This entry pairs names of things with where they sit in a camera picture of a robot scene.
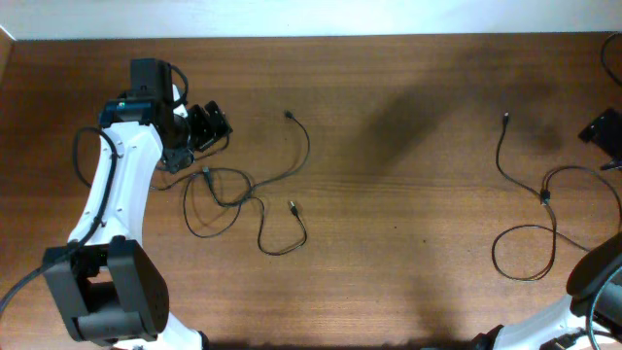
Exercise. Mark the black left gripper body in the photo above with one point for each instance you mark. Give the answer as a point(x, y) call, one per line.
point(200, 128)

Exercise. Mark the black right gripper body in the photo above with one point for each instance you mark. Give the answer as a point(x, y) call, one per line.
point(609, 136)

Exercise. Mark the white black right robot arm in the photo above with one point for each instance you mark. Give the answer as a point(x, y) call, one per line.
point(589, 314)

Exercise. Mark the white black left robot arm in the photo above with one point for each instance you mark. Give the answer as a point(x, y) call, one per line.
point(104, 285)

